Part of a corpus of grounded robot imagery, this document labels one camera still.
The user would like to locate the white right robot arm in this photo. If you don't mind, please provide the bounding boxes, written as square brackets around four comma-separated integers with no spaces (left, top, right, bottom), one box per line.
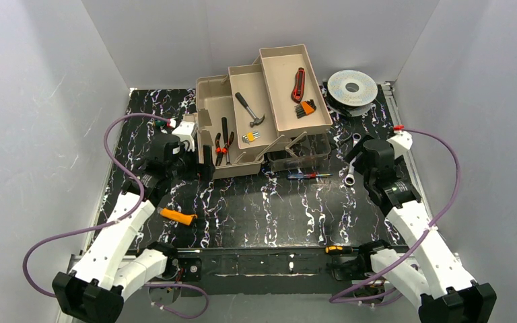
[346,131,497,322]

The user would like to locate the aluminium frame rail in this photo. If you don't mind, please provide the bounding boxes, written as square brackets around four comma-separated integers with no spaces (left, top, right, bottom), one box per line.
[55,254,170,323]

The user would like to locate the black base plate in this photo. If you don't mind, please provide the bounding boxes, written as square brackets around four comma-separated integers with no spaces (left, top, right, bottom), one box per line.
[177,247,370,295]

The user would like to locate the yellow small hex key set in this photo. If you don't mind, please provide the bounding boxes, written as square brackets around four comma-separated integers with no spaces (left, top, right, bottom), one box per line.
[242,131,261,143]

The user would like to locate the orange black screwdriver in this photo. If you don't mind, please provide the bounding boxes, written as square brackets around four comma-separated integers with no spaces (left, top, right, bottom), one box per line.
[324,245,354,256]

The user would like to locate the black handled silver tool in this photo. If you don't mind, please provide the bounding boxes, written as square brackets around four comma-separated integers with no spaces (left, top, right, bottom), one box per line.
[221,117,229,155]

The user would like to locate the grey filament spool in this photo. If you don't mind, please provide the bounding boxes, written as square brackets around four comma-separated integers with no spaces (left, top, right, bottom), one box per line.
[326,70,378,117]

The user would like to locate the silver combination wrench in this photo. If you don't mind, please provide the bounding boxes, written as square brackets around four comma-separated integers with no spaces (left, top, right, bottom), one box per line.
[344,133,361,187]

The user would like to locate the orange handled hammer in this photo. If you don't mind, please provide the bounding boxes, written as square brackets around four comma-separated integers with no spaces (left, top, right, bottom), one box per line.
[158,208,197,226]

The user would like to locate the black orange hex key set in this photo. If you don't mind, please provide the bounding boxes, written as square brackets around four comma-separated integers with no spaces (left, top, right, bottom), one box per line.
[295,99,317,119]

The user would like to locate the blue red screwdriver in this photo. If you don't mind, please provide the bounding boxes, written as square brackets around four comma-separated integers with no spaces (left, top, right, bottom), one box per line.
[287,173,332,180]

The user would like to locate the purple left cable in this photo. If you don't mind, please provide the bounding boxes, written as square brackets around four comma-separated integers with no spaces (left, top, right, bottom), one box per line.
[22,113,210,320]

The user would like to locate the red handled pliers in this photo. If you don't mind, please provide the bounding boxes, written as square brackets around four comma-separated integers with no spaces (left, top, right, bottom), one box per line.
[215,131,235,167]

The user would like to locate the small black handled hammer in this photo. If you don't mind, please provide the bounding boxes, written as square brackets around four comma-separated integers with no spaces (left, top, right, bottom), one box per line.
[234,92,266,128]

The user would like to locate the black marbled mat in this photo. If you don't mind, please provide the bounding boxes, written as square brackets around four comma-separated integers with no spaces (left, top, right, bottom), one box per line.
[132,88,404,249]

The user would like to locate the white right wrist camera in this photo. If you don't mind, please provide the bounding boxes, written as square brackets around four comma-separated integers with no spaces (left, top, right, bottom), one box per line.
[386,131,413,159]

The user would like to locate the purple cable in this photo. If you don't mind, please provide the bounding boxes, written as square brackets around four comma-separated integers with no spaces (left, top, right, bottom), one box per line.
[329,127,461,308]
[22,113,210,320]

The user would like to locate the translucent brown tool box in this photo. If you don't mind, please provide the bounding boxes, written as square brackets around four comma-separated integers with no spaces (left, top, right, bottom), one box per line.
[194,44,333,179]

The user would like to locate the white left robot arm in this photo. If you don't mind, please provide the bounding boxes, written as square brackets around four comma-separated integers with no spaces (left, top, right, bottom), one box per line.
[52,131,214,322]

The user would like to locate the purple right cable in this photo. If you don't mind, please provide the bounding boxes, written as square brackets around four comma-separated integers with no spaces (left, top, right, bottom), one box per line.
[329,127,461,308]

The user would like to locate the red black utility knife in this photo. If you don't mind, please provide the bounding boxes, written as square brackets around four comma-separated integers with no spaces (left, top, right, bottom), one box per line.
[291,67,305,104]

